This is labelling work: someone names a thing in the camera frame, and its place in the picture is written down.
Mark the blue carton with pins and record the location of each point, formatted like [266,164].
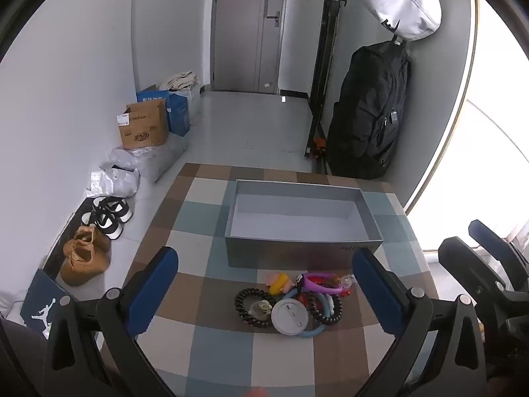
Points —
[179,115]
[151,94]

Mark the brown cardboard box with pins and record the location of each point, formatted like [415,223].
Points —
[142,126]

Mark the small clear plastic clip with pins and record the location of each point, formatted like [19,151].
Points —
[260,308]

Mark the white sack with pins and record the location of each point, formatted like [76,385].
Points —
[195,101]

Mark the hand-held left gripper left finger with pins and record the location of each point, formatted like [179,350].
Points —
[159,281]

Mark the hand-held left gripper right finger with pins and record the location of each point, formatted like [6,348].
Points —
[376,293]

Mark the grey cardboard box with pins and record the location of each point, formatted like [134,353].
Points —
[297,252]

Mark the black backpack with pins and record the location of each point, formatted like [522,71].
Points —
[368,111]

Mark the grey plastic bag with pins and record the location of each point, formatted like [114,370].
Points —
[153,159]

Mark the small clear pink charm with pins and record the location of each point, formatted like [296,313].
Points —
[347,283]

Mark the black metal rack frame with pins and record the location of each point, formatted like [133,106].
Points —
[326,49]

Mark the blue printed paper bag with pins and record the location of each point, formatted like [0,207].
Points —
[43,310]

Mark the black shoe mat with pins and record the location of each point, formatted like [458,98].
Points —
[68,231]

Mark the black and white sneaker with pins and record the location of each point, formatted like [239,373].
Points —
[113,207]
[103,224]

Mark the pink and yellow toy clip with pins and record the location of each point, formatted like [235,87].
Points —
[281,282]

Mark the grey door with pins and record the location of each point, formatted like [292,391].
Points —
[248,29]

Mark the round red and white case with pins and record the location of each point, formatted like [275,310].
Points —
[289,316]

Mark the white crumpled plastic bag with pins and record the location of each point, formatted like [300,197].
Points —
[111,182]

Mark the orange and black tool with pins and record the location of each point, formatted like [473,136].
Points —
[319,144]

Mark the brown shoe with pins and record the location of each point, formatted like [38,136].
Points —
[93,238]
[82,264]

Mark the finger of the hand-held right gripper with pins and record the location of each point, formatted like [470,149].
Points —
[467,260]
[492,238]

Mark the checkered table cloth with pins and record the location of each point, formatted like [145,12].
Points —
[215,351]

